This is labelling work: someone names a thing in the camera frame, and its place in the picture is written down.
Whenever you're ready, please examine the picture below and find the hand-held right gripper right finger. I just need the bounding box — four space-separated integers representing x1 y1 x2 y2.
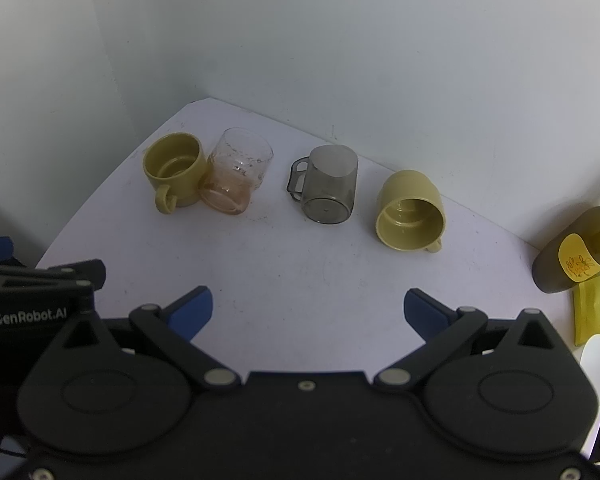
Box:
374 288 561 389

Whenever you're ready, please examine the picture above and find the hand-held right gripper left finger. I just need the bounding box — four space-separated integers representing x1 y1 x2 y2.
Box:
55 286 242 389

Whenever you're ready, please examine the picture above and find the clear glass cup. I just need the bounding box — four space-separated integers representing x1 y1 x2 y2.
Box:
198 127 274 216

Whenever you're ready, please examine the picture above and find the grey transparent plastic cup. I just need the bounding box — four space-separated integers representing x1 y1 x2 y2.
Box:
286 144 359 225

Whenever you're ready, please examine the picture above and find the yellow mug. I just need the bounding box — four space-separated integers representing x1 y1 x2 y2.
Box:
143 132 212 214
375 169 447 254

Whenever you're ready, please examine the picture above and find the olive bottle with yellow label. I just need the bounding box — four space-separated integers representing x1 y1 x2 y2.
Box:
532 204 600 294

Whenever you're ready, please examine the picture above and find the yellow-green packet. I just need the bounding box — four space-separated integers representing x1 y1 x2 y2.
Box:
573 276 600 347

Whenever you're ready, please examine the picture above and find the white plastic spoon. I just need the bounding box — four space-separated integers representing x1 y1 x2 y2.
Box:
579 334 600 461

